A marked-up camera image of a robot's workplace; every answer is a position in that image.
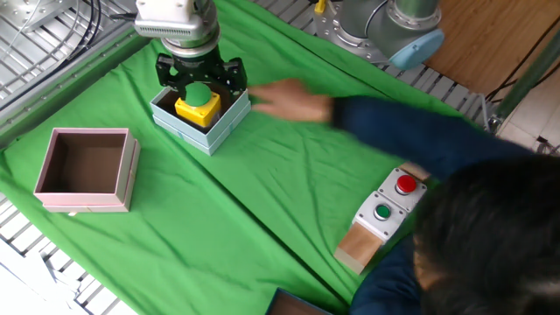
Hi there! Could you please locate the person right hand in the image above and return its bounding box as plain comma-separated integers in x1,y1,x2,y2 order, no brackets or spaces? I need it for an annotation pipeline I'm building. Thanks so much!
248,78,334,123

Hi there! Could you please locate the silver perforated metal plate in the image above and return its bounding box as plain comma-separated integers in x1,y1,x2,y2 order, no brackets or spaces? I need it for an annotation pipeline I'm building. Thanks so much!
0,0,78,34

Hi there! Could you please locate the white station green button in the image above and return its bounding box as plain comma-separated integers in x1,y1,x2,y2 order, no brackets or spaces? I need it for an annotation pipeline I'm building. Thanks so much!
352,190,408,244

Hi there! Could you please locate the green table cloth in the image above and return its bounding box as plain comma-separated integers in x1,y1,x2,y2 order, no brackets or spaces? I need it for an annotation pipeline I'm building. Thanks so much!
0,0,498,315

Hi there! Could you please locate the person head black hair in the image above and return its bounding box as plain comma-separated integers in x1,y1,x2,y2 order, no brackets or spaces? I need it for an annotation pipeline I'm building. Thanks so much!
410,152,560,315

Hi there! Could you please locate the black cable bundle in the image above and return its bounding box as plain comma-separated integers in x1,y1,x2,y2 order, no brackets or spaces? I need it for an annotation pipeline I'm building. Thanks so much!
60,0,104,62

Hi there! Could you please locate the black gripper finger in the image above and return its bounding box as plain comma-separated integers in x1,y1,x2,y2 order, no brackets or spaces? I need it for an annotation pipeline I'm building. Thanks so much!
218,56,249,101
155,53,186,95

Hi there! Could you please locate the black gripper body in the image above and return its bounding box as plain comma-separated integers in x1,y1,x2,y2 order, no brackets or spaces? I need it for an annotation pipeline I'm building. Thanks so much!
171,45,226,85

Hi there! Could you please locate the red green button station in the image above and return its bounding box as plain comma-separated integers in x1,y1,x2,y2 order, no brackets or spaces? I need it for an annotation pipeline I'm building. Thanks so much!
333,161,432,276

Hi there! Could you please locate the dark blue cardboard box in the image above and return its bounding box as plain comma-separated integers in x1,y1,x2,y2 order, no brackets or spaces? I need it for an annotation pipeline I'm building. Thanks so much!
265,286,336,315

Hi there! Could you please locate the black floor cable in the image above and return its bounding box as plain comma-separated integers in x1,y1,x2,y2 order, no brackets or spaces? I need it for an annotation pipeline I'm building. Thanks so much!
484,17,560,102

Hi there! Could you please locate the aluminium frame post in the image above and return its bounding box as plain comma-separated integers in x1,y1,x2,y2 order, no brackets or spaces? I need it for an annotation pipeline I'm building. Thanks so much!
496,38,560,119

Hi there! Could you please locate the light blue cardboard box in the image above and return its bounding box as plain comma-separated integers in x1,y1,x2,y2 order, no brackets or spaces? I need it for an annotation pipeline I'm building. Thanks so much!
149,85,253,158

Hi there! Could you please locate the yellow box green mushroom button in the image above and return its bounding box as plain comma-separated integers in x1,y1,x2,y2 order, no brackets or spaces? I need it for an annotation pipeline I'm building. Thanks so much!
174,81,222,129

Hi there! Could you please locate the silver corner bracket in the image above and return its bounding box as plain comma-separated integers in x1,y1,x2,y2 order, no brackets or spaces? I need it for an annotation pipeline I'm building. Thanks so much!
484,112,505,136

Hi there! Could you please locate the right forearm blue sleeve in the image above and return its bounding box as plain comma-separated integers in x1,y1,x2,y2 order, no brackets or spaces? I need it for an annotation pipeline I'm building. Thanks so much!
330,95,535,180

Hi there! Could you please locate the grey aluminium frame rail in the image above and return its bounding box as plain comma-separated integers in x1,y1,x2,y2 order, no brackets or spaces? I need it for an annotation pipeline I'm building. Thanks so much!
0,32,150,150

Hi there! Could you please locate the pink cardboard box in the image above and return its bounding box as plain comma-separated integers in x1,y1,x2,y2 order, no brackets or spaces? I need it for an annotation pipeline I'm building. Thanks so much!
33,127,142,214

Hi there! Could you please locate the white station red button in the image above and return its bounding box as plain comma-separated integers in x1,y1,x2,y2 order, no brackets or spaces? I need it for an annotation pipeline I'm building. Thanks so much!
376,167,429,214

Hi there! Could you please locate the white paper stack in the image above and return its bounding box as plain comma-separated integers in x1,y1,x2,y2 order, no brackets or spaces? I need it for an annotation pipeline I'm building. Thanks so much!
0,238,82,315

